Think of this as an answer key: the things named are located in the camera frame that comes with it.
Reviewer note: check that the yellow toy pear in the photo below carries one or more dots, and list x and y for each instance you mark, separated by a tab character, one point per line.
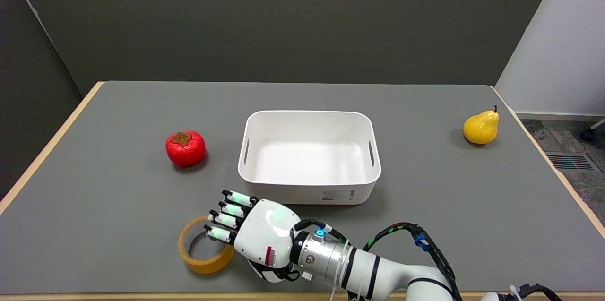
481	128

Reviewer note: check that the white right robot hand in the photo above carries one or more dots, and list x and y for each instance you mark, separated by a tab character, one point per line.
264	235

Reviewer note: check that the white plastic bin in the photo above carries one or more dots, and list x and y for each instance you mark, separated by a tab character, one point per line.
309	159

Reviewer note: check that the floor vent grille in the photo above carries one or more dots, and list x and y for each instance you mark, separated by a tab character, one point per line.
571	162

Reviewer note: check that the red toy persimmon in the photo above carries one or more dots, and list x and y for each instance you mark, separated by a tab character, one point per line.
185	149

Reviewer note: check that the yellow tape roll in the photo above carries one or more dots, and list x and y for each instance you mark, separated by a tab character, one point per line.
203	267

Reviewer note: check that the black chair caster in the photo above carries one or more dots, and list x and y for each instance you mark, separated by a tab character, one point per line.
589	133

